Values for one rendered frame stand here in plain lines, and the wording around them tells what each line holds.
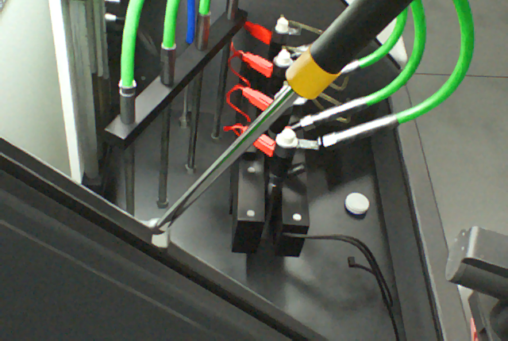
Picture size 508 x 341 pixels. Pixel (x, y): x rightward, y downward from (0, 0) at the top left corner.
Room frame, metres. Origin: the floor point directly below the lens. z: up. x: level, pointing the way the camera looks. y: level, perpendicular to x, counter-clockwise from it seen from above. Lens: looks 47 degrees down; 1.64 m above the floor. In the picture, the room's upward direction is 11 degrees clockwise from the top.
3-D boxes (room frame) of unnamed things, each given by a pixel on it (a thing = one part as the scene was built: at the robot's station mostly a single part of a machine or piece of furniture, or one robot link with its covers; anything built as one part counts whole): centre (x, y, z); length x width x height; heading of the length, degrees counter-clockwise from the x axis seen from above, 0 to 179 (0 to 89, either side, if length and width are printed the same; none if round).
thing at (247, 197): (0.67, -0.02, 0.91); 0.34 x 0.10 x 0.15; 8
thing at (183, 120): (0.80, 0.14, 0.93); 0.02 x 0.02 x 0.19; 8
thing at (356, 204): (0.69, -0.19, 0.84); 0.04 x 0.04 x 0.01
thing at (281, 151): (0.55, -0.05, 0.98); 0.05 x 0.03 x 0.21; 98
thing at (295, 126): (0.63, -0.04, 0.98); 0.05 x 0.03 x 0.21; 98
